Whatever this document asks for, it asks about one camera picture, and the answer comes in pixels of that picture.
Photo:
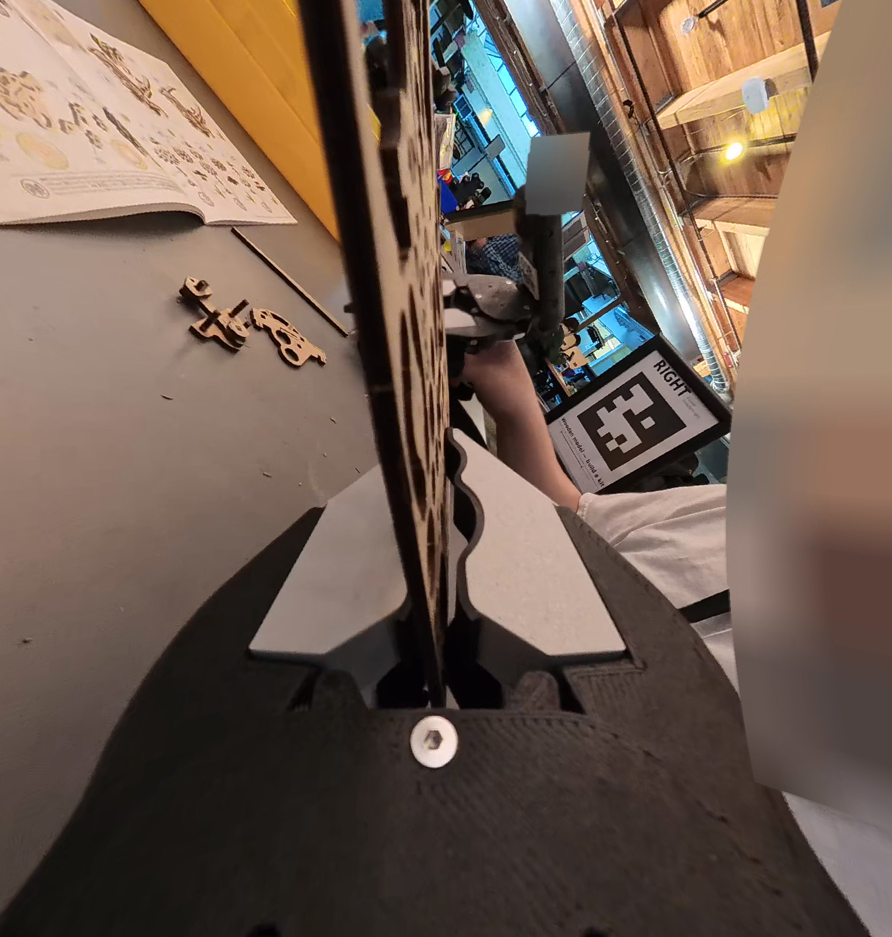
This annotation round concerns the thin wooden stick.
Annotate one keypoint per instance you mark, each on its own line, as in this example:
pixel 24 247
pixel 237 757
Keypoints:
pixel 292 282

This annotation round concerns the silver ventilation duct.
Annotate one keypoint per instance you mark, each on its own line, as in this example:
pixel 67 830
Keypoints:
pixel 654 219

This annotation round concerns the person in white shirt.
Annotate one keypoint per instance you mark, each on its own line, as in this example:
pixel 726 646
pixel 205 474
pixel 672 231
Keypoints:
pixel 658 542

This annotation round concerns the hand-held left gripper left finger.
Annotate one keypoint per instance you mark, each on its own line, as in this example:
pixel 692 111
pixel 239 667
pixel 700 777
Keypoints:
pixel 329 585

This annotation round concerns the large wooden parts sheet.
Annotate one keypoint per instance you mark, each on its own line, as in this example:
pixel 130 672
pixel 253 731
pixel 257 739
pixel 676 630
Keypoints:
pixel 343 219

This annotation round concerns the small wooden pegged assembly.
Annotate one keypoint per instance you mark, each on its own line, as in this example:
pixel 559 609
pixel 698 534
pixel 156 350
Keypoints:
pixel 212 326

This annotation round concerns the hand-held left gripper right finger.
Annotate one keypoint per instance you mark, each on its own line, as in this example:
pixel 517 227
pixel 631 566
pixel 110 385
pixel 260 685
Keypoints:
pixel 541 578

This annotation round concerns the white instruction booklet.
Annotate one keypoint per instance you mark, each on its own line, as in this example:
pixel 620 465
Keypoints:
pixel 124 146

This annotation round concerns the yellow box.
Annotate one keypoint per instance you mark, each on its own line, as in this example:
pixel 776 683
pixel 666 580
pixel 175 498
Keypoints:
pixel 256 88

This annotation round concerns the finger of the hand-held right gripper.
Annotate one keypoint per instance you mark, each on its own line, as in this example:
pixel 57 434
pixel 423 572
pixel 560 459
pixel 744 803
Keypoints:
pixel 464 320

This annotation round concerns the wooden car-shaped piece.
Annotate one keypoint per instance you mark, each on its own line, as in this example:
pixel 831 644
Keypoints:
pixel 264 318

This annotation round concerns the ceiling lamp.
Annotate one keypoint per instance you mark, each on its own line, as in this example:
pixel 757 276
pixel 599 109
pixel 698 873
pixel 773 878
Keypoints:
pixel 731 150

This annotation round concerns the black framed marker sign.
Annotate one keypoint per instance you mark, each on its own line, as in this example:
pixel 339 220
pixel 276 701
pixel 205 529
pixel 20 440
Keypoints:
pixel 636 421

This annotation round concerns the person's right forearm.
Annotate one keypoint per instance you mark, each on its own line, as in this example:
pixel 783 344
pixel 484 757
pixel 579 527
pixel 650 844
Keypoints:
pixel 519 424

